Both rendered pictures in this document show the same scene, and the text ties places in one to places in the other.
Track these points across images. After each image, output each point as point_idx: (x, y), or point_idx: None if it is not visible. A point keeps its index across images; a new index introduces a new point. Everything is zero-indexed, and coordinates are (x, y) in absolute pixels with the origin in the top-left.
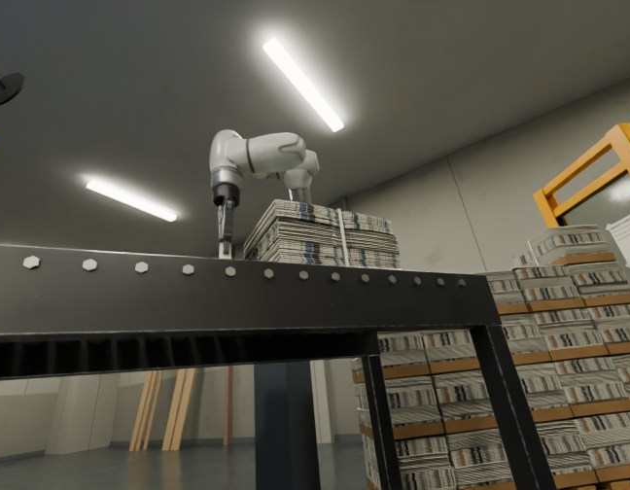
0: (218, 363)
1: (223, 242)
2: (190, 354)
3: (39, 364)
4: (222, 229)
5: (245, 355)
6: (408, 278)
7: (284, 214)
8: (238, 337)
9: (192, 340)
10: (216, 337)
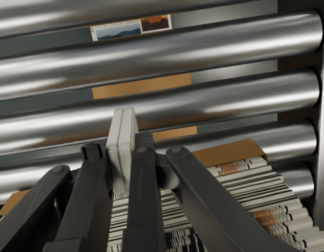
0: (278, 60)
1: (109, 161)
2: (287, 2)
3: None
4: (76, 189)
5: (283, 114)
6: None
7: None
8: (300, 112)
9: (302, 4)
10: (303, 63)
